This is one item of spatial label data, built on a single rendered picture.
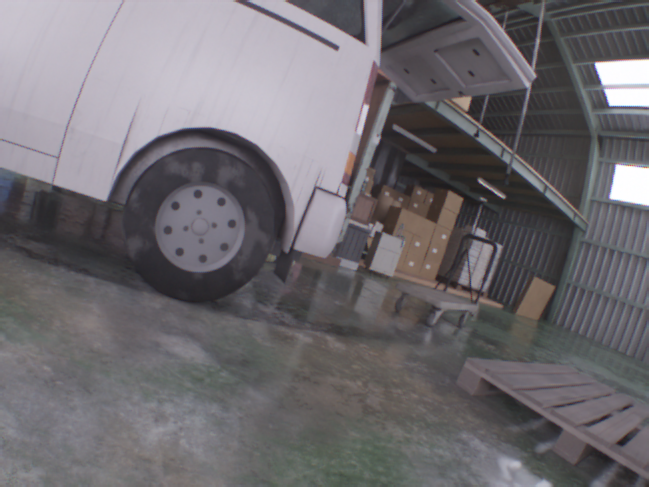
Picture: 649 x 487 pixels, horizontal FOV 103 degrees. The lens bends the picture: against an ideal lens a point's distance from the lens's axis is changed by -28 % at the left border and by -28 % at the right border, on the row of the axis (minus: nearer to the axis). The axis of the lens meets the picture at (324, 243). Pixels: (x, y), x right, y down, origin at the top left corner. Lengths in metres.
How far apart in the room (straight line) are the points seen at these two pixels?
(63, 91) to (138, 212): 0.48
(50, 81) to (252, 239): 0.88
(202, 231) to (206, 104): 0.42
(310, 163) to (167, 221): 0.53
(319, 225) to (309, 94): 0.47
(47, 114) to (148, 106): 0.34
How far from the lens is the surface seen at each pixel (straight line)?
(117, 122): 1.21
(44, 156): 1.29
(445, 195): 6.94
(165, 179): 1.21
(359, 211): 4.17
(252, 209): 1.25
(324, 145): 1.31
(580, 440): 1.28
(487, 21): 2.22
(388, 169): 8.73
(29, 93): 1.31
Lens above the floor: 0.43
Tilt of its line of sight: 4 degrees down
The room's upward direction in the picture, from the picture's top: 20 degrees clockwise
